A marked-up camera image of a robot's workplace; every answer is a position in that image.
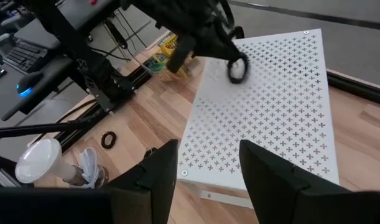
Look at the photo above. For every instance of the black desk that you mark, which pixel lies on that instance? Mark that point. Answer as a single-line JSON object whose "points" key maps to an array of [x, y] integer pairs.
{"points": [[53, 71]]}

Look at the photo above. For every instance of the white perforated metal shelf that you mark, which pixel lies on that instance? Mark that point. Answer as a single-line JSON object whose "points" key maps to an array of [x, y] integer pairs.
{"points": [[255, 124]]}

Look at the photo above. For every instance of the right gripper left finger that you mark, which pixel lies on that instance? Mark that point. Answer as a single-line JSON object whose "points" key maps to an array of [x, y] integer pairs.
{"points": [[161, 186]]}

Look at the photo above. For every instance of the clear plastic bin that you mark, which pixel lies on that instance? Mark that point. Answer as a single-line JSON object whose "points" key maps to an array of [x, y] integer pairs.
{"points": [[172, 77]]}

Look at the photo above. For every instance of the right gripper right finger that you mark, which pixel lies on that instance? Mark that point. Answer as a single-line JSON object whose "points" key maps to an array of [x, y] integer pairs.
{"points": [[270, 183]]}

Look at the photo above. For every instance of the white light bulb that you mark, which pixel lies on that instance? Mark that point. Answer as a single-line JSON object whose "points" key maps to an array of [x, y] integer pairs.
{"points": [[37, 161]]}

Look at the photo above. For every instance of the yellow green crayon box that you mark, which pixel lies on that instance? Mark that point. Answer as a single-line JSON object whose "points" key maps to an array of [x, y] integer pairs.
{"points": [[155, 63], [168, 46]]}

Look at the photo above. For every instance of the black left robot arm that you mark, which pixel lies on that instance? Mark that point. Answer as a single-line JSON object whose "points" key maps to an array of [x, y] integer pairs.
{"points": [[93, 68]]}

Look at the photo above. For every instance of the black keyboard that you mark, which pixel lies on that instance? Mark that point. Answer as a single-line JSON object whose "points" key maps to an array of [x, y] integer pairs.
{"points": [[26, 56]]}

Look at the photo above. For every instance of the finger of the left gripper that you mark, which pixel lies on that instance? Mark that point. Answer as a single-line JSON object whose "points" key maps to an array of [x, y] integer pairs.
{"points": [[220, 46], [182, 53]]}

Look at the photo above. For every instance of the black computer mouse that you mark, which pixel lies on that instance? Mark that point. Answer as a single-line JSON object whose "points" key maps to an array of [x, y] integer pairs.
{"points": [[28, 84]]}

